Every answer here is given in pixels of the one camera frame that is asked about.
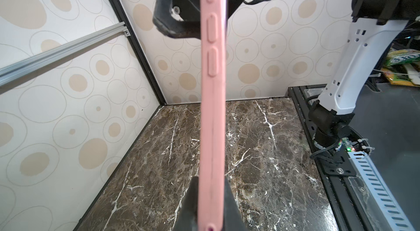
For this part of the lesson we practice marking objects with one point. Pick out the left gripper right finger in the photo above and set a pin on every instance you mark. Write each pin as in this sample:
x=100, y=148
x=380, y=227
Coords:
x=232, y=216

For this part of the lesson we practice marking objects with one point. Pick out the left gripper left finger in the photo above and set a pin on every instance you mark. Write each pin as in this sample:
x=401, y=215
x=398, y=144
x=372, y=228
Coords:
x=187, y=219

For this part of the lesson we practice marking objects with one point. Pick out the black phone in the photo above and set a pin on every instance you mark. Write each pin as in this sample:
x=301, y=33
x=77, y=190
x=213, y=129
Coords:
x=212, y=130

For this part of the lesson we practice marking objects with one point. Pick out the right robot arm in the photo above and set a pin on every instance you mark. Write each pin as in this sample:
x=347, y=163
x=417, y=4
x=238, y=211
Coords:
x=375, y=24

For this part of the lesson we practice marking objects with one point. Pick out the green snack packet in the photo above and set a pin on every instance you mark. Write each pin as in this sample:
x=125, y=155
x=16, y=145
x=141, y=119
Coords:
x=402, y=67

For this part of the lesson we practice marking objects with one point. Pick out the black frame post right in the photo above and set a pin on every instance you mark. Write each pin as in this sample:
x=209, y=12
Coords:
x=138, y=51

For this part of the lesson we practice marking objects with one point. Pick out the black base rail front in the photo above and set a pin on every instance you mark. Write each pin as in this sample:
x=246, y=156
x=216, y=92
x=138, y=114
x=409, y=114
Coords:
x=358, y=195

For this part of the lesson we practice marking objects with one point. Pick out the horizontal aluminium rail back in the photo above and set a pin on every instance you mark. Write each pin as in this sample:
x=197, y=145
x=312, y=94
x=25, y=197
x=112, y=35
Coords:
x=27, y=66

